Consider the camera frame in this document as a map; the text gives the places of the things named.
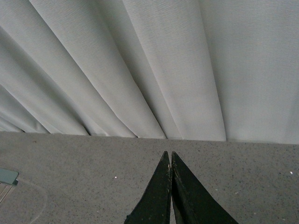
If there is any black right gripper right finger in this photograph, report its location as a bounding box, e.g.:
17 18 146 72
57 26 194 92
171 152 237 224

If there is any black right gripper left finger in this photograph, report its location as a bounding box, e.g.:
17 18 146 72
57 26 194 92
124 151 172 224

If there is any white curtain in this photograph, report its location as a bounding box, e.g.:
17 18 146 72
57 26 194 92
0 0 299 144

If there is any green dish rack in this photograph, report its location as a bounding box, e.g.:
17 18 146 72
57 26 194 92
0 168 19 203

